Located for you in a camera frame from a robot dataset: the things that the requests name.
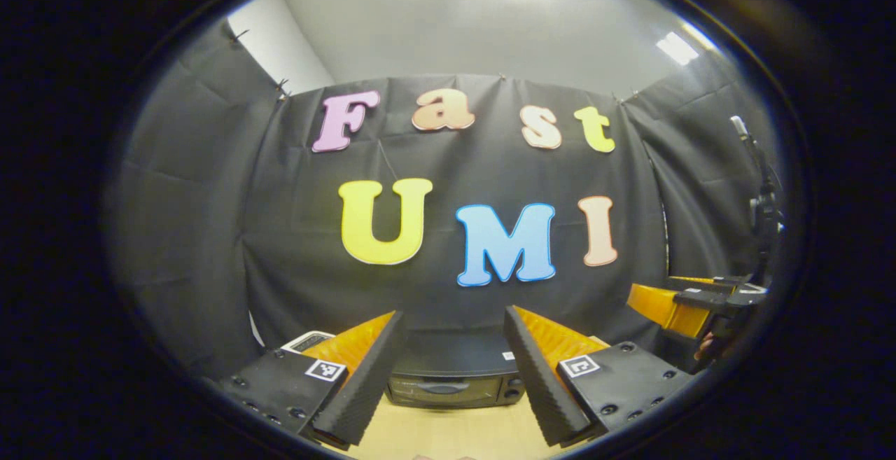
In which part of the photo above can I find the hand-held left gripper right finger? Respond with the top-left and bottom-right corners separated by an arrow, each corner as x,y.
504,305 -> 697,447

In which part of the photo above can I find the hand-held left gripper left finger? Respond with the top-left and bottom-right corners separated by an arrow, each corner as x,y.
210,309 -> 408,450

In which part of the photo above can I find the black electric oven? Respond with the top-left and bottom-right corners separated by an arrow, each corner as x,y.
384,327 -> 527,410

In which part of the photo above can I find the white toaster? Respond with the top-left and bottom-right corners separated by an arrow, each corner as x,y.
280,330 -> 337,354

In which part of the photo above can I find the black tripod stand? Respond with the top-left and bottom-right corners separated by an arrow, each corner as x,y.
730,116 -> 785,286

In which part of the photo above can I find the black backdrop cloth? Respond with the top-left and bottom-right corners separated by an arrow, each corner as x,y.
105,15 -> 778,384

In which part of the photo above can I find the small ceiling light panel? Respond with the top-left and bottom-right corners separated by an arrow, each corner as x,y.
656,32 -> 701,67

